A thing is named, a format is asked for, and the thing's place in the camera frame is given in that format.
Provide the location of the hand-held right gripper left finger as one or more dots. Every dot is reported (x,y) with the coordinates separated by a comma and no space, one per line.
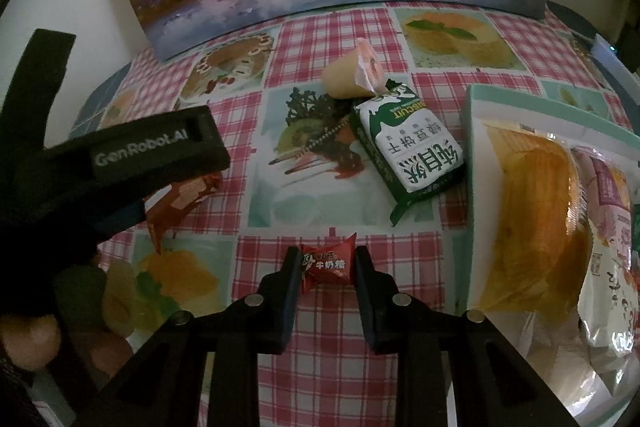
(294,307)

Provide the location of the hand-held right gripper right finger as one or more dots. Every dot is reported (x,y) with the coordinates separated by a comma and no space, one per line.
(361,307)

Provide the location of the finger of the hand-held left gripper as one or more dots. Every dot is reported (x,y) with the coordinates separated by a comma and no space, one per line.
(122,217)

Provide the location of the red candy packet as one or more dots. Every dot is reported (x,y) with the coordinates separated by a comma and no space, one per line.
(327,264)

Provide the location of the brown snack packet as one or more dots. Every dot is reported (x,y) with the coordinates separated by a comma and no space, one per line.
(182,202)

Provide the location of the light green box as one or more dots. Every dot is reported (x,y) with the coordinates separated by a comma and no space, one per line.
(475,157)

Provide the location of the round cake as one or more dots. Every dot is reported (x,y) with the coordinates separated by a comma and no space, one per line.
(535,227)

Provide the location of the white snack packet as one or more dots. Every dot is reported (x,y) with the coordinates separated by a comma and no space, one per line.
(615,302)

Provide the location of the pale pink snack packet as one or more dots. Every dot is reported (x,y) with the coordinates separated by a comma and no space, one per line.
(610,232)

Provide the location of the magenta snack packet orange print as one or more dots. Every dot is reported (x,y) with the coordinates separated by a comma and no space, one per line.
(605,179)

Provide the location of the person's left hand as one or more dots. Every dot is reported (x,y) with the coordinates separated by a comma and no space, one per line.
(27,339)

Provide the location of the green and white biscuit packet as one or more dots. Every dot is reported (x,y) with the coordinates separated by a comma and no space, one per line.
(410,147)

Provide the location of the pink checkered fruit tablecloth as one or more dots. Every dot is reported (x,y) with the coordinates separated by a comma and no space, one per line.
(320,32)

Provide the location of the jelly cup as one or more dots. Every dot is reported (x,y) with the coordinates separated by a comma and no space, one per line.
(345,74)

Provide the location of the pale blue object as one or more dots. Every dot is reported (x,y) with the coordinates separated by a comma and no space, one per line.
(607,49)

